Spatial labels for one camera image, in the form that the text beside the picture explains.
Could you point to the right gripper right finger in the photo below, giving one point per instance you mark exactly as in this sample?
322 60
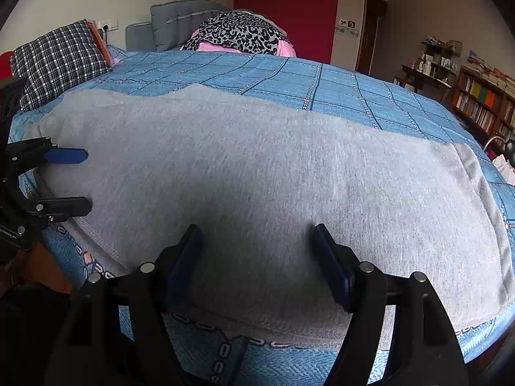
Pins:
423 350

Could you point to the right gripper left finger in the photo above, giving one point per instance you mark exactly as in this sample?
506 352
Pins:
128 310

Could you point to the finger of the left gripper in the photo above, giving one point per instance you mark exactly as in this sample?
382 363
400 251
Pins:
58 209
66 155

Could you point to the grey sweat pants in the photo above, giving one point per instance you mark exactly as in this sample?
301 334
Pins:
256 177

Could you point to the red pillow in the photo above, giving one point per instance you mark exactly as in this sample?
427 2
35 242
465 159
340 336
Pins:
5 65

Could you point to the dark plaid pillow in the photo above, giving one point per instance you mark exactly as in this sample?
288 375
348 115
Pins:
58 61

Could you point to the blue checked bedspread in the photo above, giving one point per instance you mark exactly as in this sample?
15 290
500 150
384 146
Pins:
298 83

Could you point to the grey padded headboard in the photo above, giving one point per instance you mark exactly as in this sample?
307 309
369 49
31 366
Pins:
170 25

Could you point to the white bag on chair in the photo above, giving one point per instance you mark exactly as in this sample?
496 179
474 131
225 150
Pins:
505 168

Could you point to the black office chair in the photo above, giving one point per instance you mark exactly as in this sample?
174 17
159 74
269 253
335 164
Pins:
507 146

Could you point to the leopard print cloth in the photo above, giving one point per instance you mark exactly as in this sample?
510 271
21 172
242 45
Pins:
237 32

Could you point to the wooden bookshelf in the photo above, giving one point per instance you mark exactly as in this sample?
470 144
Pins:
485 104

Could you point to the pink blanket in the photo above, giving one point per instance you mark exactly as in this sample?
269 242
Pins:
241 48

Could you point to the red wardrobe door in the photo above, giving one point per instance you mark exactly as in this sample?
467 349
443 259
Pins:
309 24

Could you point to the white wardrobe panel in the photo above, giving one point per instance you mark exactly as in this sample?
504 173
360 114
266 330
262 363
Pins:
347 33

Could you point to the white wall socket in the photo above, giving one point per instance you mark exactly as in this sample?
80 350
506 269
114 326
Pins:
109 25

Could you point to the dark wooden wall shelf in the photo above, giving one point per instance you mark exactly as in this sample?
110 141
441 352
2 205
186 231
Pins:
436 65

